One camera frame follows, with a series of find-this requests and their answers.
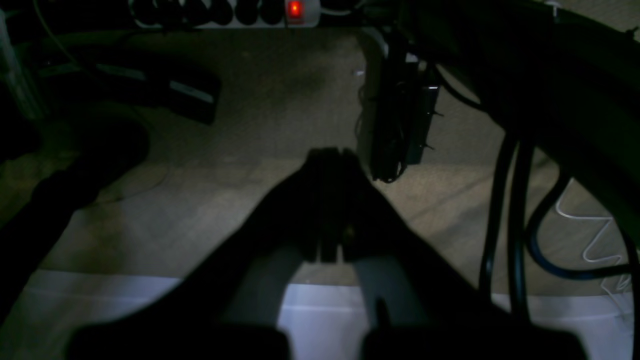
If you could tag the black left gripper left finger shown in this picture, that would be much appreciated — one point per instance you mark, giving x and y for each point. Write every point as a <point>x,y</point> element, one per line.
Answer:
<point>228,307</point>

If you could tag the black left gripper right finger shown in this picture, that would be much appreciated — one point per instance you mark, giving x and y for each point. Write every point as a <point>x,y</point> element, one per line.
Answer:
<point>420,308</point>

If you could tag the black power adapter box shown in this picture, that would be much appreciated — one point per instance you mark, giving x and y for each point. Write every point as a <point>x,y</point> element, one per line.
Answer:
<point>404,102</point>

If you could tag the white power strip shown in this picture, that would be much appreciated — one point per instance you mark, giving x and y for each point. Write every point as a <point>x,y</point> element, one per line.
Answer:
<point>223,14</point>

